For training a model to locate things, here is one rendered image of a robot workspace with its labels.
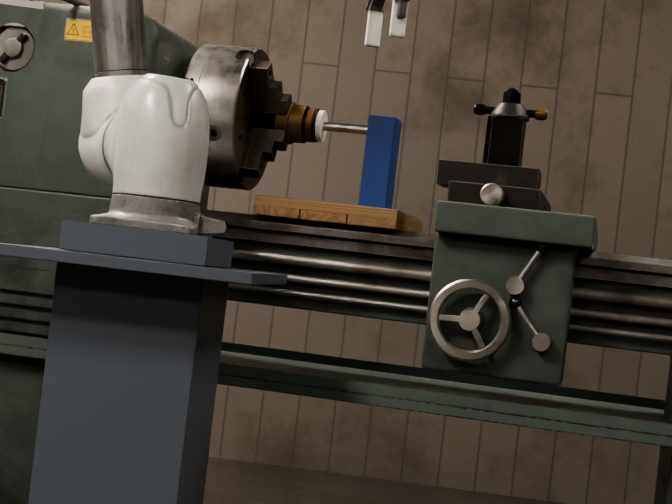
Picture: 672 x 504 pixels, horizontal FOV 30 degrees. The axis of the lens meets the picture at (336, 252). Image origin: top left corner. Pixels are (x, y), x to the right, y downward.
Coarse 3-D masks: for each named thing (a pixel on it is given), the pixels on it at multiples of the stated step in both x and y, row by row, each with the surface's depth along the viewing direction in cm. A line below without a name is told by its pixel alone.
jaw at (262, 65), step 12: (252, 60) 272; (252, 72) 270; (264, 72) 269; (252, 84) 272; (264, 84) 271; (276, 84) 272; (252, 96) 273; (264, 96) 272; (276, 96) 272; (288, 96) 274; (252, 108) 275; (264, 108) 274; (276, 108) 273
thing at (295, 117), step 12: (288, 108) 273; (300, 108) 273; (312, 108) 274; (276, 120) 274; (288, 120) 272; (300, 120) 272; (312, 120) 272; (288, 132) 273; (300, 132) 272; (312, 132) 272
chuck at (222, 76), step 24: (216, 48) 273; (240, 48) 274; (216, 72) 266; (240, 72) 266; (216, 96) 264; (240, 96) 266; (216, 120) 264; (240, 120) 268; (216, 144) 266; (240, 144) 269; (216, 168) 270; (264, 168) 289
